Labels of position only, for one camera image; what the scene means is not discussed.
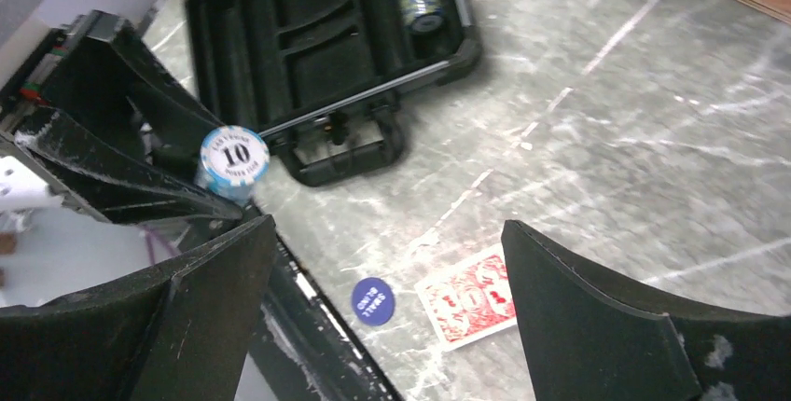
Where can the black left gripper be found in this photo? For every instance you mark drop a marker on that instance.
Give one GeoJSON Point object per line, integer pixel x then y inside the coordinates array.
{"type": "Point", "coordinates": [98, 71]}

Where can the red playing card deck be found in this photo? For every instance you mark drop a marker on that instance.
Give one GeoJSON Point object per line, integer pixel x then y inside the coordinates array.
{"type": "Point", "coordinates": [469, 300]}

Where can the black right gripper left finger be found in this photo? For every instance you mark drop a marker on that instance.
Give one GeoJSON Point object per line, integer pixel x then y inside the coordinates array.
{"type": "Point", "coordinates": [179, 330]}

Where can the blue small blind button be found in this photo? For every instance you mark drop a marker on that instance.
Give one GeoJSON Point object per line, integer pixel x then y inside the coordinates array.
{"type": "Point", "coordinates": [373, 301]}

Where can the white blue chip stack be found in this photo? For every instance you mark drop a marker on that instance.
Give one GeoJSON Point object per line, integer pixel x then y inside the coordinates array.
{"type": "Point", "coordinates": [232, 160]}

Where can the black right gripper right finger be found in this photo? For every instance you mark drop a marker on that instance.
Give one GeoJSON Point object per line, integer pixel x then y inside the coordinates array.
{"type": "Point", "coordinates": [591, 333]}

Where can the black poker set case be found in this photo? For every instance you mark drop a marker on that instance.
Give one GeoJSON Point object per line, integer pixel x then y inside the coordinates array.
{"type": "Point", "coordinates": [319, 80]}

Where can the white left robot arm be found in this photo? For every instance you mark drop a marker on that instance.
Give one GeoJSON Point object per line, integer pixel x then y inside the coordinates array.
{"type": "Point", "coordinates": [61, 251]}

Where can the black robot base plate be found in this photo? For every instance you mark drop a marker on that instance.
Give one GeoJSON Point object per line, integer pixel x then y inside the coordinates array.
{"type": "Point", "coordinates": [302, 349]}

